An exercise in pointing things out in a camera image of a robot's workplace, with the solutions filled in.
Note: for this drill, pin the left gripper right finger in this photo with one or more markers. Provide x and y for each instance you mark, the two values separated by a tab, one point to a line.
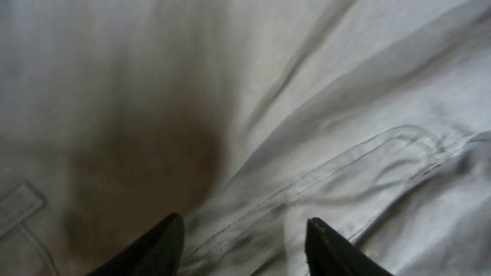
330	254

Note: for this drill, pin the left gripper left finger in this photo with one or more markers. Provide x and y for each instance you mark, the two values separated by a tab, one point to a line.
156	253

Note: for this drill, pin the grey shorts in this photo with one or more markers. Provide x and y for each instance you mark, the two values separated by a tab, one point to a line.
241	120

